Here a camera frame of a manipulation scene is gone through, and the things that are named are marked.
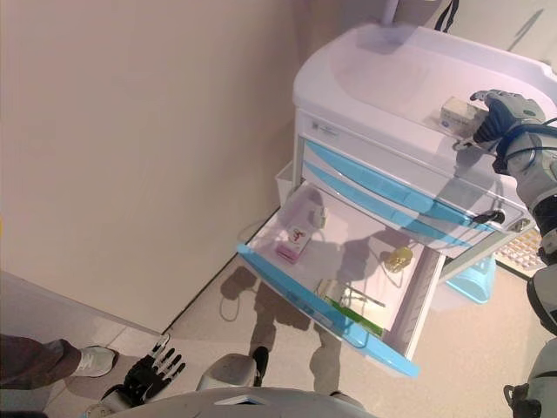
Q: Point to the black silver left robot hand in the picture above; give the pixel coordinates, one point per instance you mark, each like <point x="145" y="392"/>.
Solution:
<point x="148" y="379"/>

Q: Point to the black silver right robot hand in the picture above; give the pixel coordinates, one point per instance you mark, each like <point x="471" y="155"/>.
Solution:
<point x="509" y="113"/>

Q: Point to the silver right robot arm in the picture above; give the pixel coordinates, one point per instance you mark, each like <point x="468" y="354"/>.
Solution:
<point x="537" y="174"/>

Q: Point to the green white medicine box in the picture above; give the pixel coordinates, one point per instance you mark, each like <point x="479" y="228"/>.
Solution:
<point x="352" y="311"/>

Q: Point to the small white medicine box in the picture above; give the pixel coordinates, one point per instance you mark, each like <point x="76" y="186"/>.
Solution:
<point x="320" y="217"/>

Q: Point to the white sneaker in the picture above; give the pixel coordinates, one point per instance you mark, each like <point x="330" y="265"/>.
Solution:
<point x="95" y="361"/>

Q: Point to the black cart lock key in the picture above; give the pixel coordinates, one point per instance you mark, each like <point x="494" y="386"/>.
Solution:
<point x="489" y="216"/>

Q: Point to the small metal cart latch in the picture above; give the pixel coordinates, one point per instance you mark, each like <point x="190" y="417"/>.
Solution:
<point x="522" y="225"/>

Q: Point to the person leg brown trousers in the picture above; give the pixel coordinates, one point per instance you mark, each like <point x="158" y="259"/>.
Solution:
<point x="35" y="361"/>

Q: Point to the grey robot torso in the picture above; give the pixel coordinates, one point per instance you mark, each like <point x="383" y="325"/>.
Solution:
<point x="261" y="405"/>

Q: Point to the white perforated side basket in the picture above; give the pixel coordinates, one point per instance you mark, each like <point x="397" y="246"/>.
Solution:
<point x="520" y="252"/>

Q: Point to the white medical cart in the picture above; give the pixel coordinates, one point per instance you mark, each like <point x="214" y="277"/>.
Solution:
<point x="370" y="78"/>

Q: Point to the waste bin blue lid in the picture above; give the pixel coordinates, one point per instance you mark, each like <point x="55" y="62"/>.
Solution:
<point x="472" y="283"/>

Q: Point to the clear bottle yellow capsules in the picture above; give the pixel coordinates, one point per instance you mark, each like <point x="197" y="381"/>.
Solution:
<point x="398" y="258"/>

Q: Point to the pink box red print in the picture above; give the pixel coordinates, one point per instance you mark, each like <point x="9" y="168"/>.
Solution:
<point x="293" y="244"/>

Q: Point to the clear white side bin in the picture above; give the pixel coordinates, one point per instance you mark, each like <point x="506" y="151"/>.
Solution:
<point x="285" y="185"/>

